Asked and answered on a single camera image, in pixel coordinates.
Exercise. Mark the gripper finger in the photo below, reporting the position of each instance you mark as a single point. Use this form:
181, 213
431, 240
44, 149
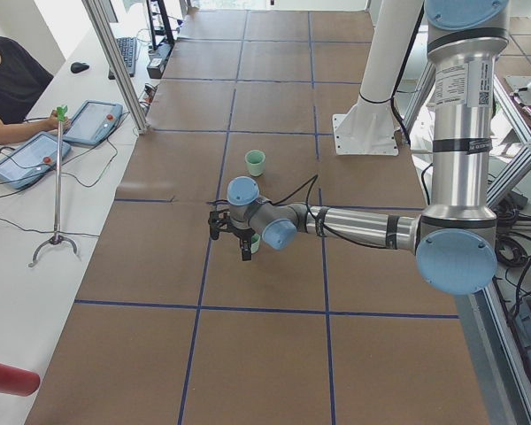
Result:
245, 246

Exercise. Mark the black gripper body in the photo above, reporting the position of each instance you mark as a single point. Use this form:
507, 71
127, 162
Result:
242, 234

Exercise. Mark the mint green cup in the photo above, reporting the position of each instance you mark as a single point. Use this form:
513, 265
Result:
254, 243
255, 161

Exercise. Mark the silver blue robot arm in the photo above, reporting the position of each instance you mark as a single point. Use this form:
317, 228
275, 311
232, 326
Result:
453, 239

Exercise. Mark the blue teach pendant far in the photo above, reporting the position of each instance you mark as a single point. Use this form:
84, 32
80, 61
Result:
92, 123

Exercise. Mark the blue teach pendant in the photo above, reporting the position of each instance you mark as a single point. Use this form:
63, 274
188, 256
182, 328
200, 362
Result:
92, 123
30, 162

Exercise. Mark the black keyboard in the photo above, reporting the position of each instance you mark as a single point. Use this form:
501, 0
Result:
128, 50

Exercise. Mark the blue teach pendant near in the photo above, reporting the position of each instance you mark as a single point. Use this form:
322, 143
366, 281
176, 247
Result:
30, 162

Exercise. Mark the black computer mouse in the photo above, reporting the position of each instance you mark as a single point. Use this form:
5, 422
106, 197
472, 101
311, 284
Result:
78, 67

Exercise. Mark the person in black shirt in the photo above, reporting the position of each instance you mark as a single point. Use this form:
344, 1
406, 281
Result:
22, 81

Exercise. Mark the red bottle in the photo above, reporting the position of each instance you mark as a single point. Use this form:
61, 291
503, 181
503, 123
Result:
19, 382

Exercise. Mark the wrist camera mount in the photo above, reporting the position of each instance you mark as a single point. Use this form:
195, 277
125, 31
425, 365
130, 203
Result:
218, 223

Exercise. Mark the aluminium frame post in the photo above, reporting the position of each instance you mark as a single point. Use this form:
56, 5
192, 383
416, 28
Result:
101, 25

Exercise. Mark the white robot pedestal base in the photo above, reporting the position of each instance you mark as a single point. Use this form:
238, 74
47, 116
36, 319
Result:
368, 127

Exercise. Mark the metal reacher grabber green handle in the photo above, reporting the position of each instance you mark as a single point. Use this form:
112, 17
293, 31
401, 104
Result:
57, 237

